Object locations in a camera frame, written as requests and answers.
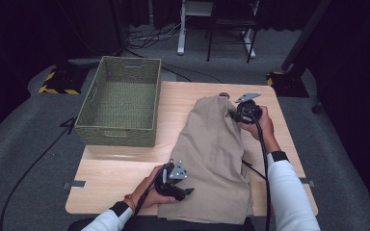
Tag grey round stand base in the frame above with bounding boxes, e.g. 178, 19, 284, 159
66, 55, 105, 69

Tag black yellow striped stand base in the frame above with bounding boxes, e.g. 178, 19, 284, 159
38, 65, 90, 95
265, 70, 310, 98

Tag dark slanted pole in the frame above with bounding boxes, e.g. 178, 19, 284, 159
280, 0, 333, 72

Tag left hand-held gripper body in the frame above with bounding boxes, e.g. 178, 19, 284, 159
155, 159, 189, 200

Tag right hand-held gripper black cable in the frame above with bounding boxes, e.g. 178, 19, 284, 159
244, 107, 273, 231

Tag white desk frame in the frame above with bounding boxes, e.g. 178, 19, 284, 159
176, 0, 258, 60

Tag green woven basket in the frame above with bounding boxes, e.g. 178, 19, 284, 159
74, 56, 163, 148

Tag person's lap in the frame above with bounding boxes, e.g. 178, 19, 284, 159
66, 216, 254, 231

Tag beige shorts with black drawstring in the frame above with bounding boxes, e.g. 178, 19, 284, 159
157, 94, 268, 225

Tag person's left hand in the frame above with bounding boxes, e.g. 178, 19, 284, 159
131, 165, 177, 210

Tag long black floor cable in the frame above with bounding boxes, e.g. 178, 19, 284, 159
0, 116, 78, 231

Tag grey tape piece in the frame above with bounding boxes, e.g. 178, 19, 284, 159
298, 177, 316, 188
62, 180, 87, 190

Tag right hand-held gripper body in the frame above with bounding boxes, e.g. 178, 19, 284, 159
232, 91, 264, 125

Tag hand-held gripper black cable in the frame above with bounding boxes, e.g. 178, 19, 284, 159
134, 165, 168, 217
244, 107, 273, 231

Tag black chair frame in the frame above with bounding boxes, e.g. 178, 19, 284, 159
205, 0, 260, 64

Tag person's right hand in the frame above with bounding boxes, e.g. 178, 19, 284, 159
239, 105, 282, 154

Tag left hand-held gripper black cable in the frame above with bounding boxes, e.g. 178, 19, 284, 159
134, 165, 168, 217

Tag bundle of floor cables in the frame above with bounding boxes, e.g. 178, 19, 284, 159
124, 15, 191, 51

